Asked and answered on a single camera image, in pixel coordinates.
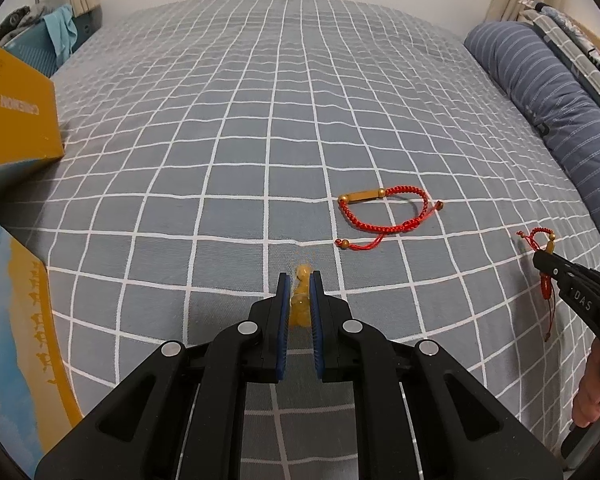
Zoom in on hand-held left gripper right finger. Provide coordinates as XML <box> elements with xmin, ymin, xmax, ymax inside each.
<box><xmin>307</xmin><ymin>270</ymin><xmax>566</xmax><ymax>480</ymax></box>

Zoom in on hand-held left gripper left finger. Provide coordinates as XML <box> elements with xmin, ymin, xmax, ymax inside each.
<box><xmin>34</xmin><ymin>272</ymin><xmax>293</xmax><ymax>480</ymax></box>

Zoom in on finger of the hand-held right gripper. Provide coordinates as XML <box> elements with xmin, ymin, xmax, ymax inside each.
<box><xmin>532</xmin><ymin>249</ymin><xmax>588</xmax><ymax>286</ymax></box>

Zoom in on red cord bracelet gold tube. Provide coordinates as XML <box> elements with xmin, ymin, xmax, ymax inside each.
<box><xmin>516</xmin><ymin>227</ymin><xmax>557</xmax><ymax>343</ymax></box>
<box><xmin>335</xmin><ymin>185</ymin><xmax>445</xmax><ymax>252</ymax></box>

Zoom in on yellow bead bracelet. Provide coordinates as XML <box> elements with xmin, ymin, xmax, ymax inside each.
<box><xmin>289</xmin><ymin>262</ymin><xmax>313</xmax><ymax>328</ymax></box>

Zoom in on person's right hand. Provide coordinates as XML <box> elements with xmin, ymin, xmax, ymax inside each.
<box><xmin>572</xmin><ymin>342</ymin><xmax>600</xmax><ymax>426</ymax></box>

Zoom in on blue striped pillow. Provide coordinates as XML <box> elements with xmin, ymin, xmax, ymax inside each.
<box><xmin>464</xmin><ymin>20</ymin><xmax>600</xmax><ymax>253</ymax></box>

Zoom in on grey checked bed sheet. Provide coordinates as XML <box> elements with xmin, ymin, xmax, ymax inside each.
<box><xmin>0</xmin><ymin>0</ymin><xmax>600</xmax><ymax>480</ymax></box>

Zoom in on blue white patterned pillow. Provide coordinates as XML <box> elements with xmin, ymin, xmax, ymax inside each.
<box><xmin>520</xmin><ymin>0</ymin><xmax>600</xmax><ymax>91</ymax></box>

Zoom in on blue and yellow printed box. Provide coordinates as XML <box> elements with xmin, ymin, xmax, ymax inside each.
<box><xmin>0</xmin><ymin>157</ymin><xmax>84</xmax><ymax>466</ymax></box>

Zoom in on yellow cardboard box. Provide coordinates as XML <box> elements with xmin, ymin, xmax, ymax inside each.
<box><xmin>0</xmin><ymin>35</ymin><xmax>66</xmax><ymax>170</ymax></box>

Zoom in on teal cloth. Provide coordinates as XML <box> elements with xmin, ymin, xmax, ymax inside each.
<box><xmin>42</xmin><ymin>5</ymin><xmax>78</xmax><ymax>58</ymax></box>

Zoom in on blue ribbed storage bin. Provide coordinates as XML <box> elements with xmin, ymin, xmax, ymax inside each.
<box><xmin>2</xmin><ymin>7</ymin><xmax>103</xmax><ymax>78</ymax></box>

